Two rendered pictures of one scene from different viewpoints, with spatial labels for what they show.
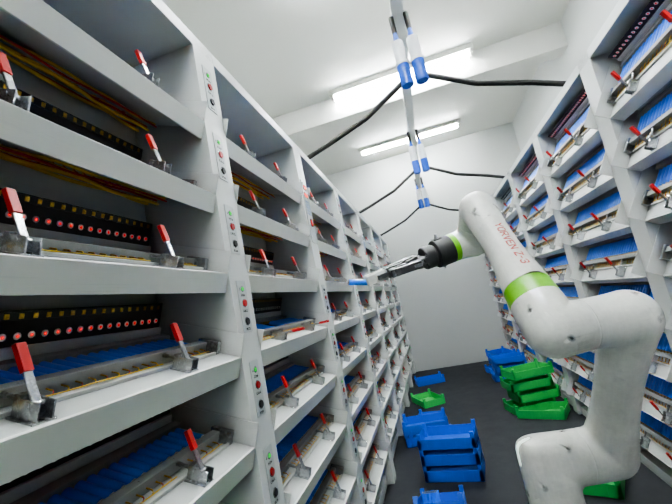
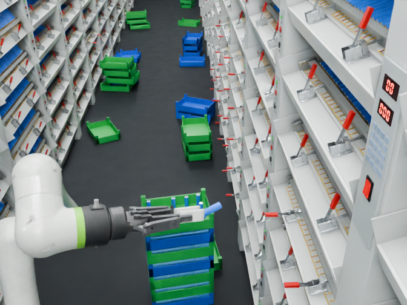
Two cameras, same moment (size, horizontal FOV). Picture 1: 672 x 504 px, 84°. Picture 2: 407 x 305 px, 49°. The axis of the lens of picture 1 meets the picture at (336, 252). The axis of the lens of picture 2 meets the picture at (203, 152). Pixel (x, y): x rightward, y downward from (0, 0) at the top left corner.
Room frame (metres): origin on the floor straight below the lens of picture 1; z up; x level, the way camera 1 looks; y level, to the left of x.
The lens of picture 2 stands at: (2.03, -0.30, 1.75)
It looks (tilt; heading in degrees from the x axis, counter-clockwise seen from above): 30 degrees down; 165
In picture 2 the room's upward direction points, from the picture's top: 1 degrees counter-clockwise
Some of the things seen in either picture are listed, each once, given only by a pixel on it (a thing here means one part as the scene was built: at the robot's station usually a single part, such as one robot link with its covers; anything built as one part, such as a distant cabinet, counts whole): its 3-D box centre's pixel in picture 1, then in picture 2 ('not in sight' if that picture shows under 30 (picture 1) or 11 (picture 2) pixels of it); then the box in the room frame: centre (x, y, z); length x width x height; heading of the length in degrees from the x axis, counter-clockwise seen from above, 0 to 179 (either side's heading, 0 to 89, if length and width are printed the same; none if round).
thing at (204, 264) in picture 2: not in sight; (178, 251); (0.45, 0.00, 0.28); 0.30 x 0.20 x 0.08; 86
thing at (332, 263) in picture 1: (347, 327); not in sight; (2.27, 0.02, 0.87); 0.20 x 0.09 x 1.74; 77
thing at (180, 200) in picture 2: not in sight; (176, 211); (0.45, 0.00, 0.52); 0.30 x 0.20 x 0.08; 86
